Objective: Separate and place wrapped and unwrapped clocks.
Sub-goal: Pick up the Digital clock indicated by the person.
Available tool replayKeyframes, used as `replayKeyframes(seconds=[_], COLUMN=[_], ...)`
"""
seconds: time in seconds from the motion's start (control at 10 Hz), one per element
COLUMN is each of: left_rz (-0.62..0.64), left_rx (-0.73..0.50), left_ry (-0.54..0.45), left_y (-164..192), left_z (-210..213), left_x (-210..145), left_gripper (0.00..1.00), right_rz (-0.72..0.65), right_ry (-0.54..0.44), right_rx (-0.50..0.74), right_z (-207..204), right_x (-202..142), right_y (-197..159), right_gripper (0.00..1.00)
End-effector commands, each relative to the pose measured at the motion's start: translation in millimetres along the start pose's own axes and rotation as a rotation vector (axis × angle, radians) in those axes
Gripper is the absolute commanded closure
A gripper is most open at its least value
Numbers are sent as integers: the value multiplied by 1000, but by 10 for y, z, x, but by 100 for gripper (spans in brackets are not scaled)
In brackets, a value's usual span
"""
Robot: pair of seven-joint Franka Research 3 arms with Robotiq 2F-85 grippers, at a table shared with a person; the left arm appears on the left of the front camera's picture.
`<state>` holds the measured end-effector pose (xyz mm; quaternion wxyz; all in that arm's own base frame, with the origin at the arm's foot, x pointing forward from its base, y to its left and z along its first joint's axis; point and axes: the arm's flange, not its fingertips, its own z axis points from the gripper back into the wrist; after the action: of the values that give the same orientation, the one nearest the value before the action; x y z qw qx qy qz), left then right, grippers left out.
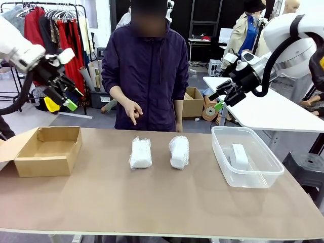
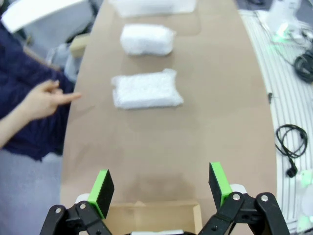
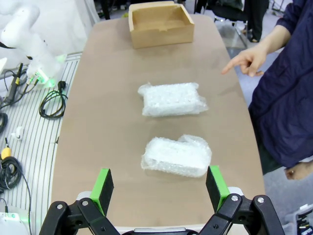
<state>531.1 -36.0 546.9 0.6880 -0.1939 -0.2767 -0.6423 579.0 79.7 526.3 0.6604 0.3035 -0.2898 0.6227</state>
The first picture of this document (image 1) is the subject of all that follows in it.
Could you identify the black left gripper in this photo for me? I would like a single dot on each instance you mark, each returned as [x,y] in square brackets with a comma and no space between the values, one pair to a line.
[46,71]

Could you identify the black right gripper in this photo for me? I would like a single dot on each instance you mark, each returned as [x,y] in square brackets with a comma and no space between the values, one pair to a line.
[246,79]

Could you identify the unwrapped white clock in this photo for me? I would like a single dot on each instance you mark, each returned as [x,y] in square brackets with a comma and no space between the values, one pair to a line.
[240,155]

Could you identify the bubble-wrapped white clock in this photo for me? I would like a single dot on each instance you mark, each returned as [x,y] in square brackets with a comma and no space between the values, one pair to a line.
[179,153]

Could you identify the film-wrapped white clock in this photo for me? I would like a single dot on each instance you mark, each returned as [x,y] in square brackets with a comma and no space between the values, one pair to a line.
[140,154]

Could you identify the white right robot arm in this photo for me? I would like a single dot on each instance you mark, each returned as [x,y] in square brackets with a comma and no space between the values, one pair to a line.
[286,38]

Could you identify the person's left forearm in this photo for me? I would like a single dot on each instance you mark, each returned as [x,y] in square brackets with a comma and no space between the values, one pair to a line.
[178,111]

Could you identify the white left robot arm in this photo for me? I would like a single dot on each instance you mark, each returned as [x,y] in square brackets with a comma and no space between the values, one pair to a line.
[17,48]

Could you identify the person's right forearm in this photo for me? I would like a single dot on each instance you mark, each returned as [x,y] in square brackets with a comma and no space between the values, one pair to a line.
[115,92]

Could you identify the person's left hand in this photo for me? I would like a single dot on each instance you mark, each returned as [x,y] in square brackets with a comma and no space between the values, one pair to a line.
[179,127]

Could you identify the person's right hand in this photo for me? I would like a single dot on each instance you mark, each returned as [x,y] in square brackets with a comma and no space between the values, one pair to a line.
[130,108]

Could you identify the yellow plastic item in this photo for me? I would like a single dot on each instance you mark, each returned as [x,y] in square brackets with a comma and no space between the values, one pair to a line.
[51,105]

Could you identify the long red dress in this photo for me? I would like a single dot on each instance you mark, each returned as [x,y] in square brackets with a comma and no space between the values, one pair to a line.
[73,68]

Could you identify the tan mannequin torso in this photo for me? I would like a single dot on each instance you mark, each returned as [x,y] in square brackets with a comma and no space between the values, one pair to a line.
[211,110]

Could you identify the grey rolled tube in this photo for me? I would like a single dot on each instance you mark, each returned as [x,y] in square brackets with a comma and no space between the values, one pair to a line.
[87,78]

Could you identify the grey metal bar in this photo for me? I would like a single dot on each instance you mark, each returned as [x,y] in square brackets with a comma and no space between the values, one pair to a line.
[76,115]

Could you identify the white computer case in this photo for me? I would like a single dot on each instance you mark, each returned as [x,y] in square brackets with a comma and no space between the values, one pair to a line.
[214,67]

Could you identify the small open cardboard box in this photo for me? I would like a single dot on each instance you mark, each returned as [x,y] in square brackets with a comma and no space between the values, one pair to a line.
[195,103]

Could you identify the black storage bin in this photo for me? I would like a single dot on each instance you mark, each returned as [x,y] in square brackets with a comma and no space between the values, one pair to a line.
[100,98]

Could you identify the brown cardboard tube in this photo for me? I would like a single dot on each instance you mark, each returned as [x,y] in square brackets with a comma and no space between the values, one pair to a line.
[99,76]

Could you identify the white work table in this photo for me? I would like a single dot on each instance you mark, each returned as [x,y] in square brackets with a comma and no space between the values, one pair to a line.
[273,114]

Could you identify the grey step stool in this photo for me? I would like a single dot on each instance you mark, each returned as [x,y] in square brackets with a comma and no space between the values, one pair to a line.
[101,51]

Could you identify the mannequin with beige coat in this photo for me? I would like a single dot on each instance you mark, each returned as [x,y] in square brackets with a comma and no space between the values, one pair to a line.
[240,38]

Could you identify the mannequin with cream coat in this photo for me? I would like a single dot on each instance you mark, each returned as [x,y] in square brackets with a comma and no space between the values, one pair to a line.
[263,45]

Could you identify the white desk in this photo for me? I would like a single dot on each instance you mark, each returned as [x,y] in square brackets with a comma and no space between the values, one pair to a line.
[200,44]

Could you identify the cream hanging garment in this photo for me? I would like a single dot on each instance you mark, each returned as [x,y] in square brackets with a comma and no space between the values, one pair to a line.
[83,35]

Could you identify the black hanging garment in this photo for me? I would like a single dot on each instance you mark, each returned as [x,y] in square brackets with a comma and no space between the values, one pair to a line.
[46,30]

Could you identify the short red garment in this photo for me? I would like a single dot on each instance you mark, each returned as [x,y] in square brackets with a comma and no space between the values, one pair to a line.
[34,27]

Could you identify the open brown cardboard box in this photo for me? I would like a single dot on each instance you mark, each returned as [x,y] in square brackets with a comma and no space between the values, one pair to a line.
[43,165]

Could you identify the black metal shelf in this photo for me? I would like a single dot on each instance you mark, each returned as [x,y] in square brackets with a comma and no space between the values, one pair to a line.
[205,15]

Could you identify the grey furry garment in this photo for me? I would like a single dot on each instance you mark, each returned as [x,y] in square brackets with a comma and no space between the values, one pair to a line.
[14,21]

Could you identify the loose mannequin limbs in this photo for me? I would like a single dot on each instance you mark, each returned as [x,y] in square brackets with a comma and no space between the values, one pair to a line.
[314,103]

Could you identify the person in purple jacket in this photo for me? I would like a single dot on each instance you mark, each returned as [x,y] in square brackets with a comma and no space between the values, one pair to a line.
[146,76]

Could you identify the clear plastic container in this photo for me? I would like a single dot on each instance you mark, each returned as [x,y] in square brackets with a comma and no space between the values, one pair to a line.
[253,181]

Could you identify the person in white shirt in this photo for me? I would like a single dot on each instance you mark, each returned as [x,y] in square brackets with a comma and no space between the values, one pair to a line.
[124,21]

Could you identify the black plastic stool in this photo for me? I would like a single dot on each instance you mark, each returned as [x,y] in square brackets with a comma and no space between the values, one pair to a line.
[306,169]

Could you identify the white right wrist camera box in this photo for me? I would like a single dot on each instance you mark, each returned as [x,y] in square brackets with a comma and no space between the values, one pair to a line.
[229,58]

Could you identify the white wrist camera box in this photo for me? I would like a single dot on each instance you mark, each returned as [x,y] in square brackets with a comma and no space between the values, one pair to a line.
[229,58]
[66,55]

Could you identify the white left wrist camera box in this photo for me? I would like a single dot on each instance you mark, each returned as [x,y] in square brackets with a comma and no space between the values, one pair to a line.
[66,55]

